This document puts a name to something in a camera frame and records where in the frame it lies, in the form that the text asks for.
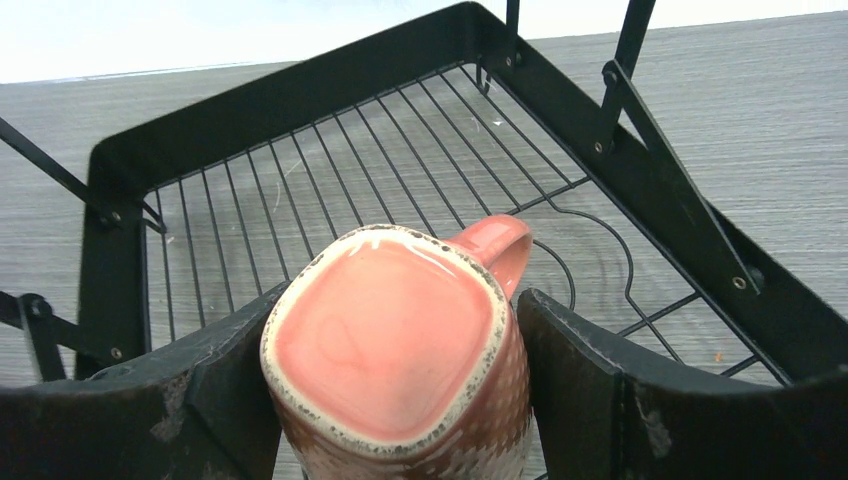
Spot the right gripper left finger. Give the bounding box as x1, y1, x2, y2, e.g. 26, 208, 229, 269
1, 285, 284, 479

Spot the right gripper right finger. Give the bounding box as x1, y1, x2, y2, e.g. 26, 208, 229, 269
516, 288, 847, 479

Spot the salmon pink mug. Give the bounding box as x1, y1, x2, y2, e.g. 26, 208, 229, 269
260, 215, 533, 479

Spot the black wire dish rack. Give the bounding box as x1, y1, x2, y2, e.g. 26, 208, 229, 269
1, 1, 847, 391

